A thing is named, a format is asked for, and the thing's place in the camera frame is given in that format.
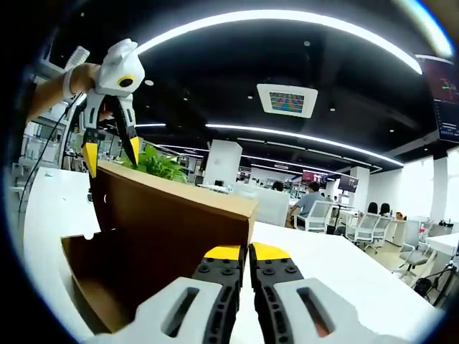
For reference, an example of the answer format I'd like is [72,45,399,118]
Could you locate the grey partition panel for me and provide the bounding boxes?
[235,184,290,226]

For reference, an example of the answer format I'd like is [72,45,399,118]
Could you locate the white wristband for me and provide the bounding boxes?
[61,71,77,97]

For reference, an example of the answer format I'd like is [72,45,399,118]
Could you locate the white air conditioner unit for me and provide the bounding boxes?
[65,46,90,71]

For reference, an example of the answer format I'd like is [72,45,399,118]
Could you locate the ceiling light strip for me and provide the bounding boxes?
[134,9,423,75]
[204,123,405,166]

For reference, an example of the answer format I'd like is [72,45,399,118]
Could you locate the green potted plant white pot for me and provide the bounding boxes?
[120,145,189,184]

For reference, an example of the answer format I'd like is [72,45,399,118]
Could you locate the brown cardboard shoe box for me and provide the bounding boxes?
[60,159,260,334]

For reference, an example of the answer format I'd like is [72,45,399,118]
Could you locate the person's left hand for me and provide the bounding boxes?
[99,101,115,123]

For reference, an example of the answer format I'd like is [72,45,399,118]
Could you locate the ceiling air vent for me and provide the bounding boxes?
[256,83,319,119]

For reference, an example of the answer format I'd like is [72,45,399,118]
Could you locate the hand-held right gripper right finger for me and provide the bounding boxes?
[248,242,404,344]

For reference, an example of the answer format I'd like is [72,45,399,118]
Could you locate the row of white office chairs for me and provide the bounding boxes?
[295,200,437,284]

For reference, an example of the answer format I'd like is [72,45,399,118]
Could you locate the black cable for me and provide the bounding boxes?
[19,92,87,212]

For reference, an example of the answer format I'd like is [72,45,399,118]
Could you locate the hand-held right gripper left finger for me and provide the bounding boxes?
[84,245,247,344]

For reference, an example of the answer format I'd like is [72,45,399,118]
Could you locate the hanging display screen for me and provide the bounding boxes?
[415,53,459,144]

